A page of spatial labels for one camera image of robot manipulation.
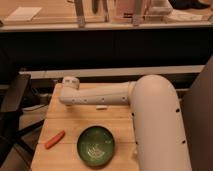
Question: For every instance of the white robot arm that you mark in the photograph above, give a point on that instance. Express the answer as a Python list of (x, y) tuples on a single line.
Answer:
[(157, 118)]

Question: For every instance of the green ceramic plate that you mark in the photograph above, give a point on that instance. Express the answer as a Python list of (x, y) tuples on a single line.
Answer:
[(96, 146)]

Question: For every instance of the metal rail bar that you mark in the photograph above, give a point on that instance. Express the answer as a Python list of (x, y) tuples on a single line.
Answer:
[(53, 74)]

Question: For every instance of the orange marker pen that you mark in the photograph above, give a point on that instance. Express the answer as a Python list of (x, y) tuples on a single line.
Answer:
[(54, 140)]

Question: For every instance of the white rectangular sponge block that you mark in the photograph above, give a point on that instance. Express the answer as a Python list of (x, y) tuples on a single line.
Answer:
[(101, 107)]

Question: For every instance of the white paper sheet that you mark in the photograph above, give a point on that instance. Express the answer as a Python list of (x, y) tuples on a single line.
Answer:
[(23, 14)]

